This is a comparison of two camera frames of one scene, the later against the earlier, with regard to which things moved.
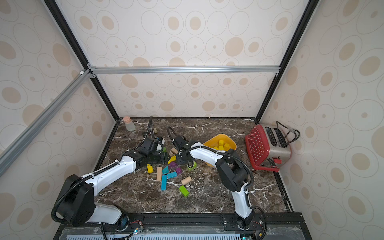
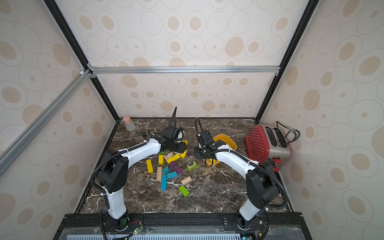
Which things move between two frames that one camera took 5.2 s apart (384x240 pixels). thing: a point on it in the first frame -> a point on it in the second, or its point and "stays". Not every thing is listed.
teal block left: [165, 170] stays
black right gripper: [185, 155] -> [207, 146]
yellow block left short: [150, 169] stays
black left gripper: [164, 157] -> [182, 147]
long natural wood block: [159, 172] stays
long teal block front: [163, 186] stays
